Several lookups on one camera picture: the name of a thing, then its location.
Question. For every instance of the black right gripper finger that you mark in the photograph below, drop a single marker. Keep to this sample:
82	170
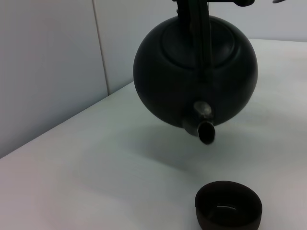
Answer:
239	2

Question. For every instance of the black round teapot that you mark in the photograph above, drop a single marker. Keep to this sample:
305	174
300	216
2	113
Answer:
172	76

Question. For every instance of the dark brown teacup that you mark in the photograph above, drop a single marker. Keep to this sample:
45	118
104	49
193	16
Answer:
208	210

